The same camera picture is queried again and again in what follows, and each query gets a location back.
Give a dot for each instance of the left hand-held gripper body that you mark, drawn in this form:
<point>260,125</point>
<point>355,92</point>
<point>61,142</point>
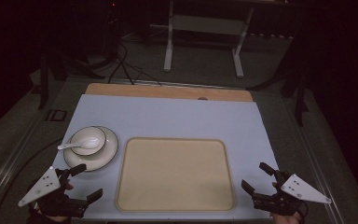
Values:
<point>43,186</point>

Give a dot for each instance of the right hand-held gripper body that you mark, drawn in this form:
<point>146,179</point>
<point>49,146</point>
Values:
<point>303,190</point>

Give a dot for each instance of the person's left hand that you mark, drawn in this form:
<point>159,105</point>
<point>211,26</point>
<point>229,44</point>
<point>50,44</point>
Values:
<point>67,186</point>

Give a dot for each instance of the person's right hand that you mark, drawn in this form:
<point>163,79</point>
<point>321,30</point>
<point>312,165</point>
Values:
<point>287,218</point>

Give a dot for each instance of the white ceramic spoon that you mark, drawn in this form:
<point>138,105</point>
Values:
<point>88,143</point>

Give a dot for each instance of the white plate with dark rim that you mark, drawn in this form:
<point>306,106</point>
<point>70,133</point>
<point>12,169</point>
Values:
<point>105,152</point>

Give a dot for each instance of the white bowl with dark rim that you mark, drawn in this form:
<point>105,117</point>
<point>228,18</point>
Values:
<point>88,135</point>

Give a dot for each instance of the beige rectangular tray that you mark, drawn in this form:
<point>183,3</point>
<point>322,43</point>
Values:
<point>174,174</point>

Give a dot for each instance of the black metal stand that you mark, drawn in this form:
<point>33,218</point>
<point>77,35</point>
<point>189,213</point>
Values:
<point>300,99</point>
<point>44,81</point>

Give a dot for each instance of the light blue table mat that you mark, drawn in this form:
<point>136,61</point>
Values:
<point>174,115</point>

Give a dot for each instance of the dark device with red light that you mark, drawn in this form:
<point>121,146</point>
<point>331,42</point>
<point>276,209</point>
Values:
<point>113,28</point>

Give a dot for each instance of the white metal stand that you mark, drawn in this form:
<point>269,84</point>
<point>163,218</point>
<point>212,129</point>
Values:
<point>208,25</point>

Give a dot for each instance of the metal floor rail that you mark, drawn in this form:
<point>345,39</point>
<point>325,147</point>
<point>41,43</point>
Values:
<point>317,161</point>
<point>9,166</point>

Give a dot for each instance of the black rectangular floor frame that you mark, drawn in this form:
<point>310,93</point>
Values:
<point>56,115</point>

